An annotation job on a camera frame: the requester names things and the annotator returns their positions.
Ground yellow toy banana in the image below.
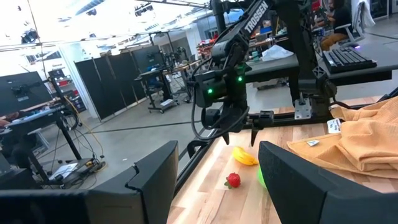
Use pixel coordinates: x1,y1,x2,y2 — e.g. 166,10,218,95
231,146,259,166

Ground black standing desk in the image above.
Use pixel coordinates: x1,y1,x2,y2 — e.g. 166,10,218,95
135,67,180,114

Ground person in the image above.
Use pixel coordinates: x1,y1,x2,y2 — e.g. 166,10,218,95
319,0,354,52

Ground green toy lime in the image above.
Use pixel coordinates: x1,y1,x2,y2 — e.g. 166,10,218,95
256,166,268,189

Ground yellow cable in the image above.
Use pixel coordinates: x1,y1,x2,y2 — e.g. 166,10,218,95
63,96,105,159

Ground dark grey desk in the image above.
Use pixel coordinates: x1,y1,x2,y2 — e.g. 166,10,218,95
244,40,398,86

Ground black partition panels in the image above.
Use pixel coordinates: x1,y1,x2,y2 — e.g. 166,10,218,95
73,45,165,121

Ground red toy strawberry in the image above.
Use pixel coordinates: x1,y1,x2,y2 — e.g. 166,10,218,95
223,172,242,190

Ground black aluminium rig frame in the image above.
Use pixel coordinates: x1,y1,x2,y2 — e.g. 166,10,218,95
135,0,398,195

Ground black hanging ceiling lamp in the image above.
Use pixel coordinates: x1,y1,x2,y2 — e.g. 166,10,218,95
21,28,40,44

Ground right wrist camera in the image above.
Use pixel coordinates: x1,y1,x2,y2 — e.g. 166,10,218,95
200,107,222,129

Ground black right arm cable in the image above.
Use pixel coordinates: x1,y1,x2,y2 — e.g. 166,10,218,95
190,58,250,141

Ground black monitor on stand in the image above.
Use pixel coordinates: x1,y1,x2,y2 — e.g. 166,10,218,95
0,70,53,116

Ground orange-yellow cloth towel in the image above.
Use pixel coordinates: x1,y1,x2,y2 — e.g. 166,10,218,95
286,96,398,180

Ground black backlit keyboard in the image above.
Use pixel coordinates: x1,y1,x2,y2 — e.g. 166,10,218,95
322,45,378,75

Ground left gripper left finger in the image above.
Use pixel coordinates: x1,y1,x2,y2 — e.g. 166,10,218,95
83,140,180,224

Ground white jacket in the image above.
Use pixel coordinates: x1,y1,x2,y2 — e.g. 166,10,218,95
353,0,376,29

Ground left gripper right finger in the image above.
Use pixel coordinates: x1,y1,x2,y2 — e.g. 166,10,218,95
257,141,398,224

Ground black workstation stand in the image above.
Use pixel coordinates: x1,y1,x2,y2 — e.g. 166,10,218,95
0,102,106,190

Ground white plastic bag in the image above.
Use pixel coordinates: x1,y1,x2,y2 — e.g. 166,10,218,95
261,44,295,62

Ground grey office chair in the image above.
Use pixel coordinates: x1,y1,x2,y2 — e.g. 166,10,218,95
335,18,366,47

